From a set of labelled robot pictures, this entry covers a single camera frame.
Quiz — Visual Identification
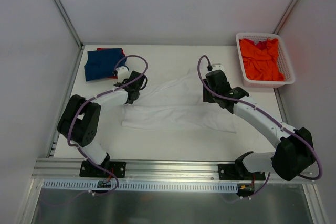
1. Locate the white t shirt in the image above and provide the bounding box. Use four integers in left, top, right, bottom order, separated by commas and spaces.
121, 68, 236, 133

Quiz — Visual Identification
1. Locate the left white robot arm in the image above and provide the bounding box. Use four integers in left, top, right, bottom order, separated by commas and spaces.
57, 71, 148, 180

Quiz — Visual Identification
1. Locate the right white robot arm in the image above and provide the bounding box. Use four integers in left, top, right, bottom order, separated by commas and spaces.
202, 70, 316, 181

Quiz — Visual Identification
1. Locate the folded blue t shirt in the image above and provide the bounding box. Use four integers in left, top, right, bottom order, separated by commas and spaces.
84, 48, 125, 82

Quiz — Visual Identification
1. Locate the orange t shirt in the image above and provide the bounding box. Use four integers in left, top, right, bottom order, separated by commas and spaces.
239, 38, 285, 81

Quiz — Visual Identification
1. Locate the folded red t shirt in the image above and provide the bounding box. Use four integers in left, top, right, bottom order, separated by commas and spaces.
97, 48, 125, 79

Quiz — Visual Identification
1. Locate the magenta garment in basket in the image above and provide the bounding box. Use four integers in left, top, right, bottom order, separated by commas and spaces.
255, 41, 267, 50

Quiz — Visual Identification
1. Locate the white plastic basket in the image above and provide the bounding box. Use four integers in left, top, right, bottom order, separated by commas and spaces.
236, 33, 295, 88

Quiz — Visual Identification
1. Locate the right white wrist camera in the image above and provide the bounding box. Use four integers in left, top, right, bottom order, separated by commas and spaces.
207, 63, 224, 72

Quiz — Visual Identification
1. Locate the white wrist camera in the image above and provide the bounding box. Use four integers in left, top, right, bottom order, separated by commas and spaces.
114, 66, 130, 82
207, 63, 224, 72

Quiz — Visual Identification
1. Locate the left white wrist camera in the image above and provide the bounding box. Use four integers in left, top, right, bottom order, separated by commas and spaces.
114, 66, 130, 82

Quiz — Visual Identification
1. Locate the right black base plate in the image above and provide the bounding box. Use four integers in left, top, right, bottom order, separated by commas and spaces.
218, 163, 266, 181

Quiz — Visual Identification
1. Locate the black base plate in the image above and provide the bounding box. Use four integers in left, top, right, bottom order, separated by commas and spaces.
218, 163, 266, 181
79, 161, 127, 178

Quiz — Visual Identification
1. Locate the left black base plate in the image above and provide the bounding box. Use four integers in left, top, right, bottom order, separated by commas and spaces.
79, 161, 127, 178

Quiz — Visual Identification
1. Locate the aluminium mounting rail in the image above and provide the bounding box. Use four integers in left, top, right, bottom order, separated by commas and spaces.
31, 157, 316, 184

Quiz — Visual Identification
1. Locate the white slotted cable duct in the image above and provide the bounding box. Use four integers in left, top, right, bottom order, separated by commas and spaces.
43, 179, 238, 194

